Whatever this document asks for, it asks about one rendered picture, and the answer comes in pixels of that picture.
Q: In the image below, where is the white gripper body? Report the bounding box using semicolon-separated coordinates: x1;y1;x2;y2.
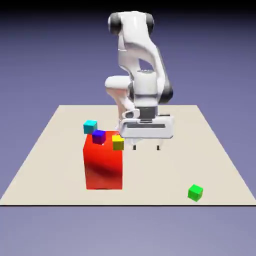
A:
119;114;175;140

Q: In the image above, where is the small cyan cube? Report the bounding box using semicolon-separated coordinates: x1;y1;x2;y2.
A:
83;119;98;135

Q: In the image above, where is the small green cube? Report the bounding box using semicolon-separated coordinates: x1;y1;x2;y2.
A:
187;184;204;203

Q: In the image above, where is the large red box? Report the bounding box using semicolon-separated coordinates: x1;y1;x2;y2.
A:
82;130;123;190

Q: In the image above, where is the small blue cube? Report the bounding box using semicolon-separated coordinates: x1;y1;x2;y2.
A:
91;129;107;145

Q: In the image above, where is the small yellow cube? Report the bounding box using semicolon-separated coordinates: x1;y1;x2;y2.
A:
111;134;125;151

